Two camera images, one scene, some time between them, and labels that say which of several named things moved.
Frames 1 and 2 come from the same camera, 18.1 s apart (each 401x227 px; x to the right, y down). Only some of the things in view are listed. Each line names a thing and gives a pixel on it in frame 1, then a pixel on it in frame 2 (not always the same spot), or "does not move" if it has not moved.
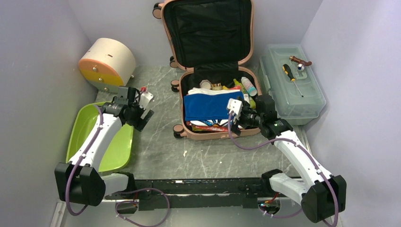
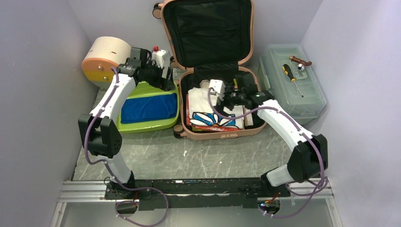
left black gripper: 138,123 -> 161,83
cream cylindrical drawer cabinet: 108,64 does not move
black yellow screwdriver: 287,71 does not move
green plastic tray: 117,156 -> 148,108
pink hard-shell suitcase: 210,39 does not move
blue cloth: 209,107 -> 149,108
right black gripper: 234,128 -> 230,108
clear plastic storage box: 290,79 does not move
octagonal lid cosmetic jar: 205,84 does not move
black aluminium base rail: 222,193 does not move
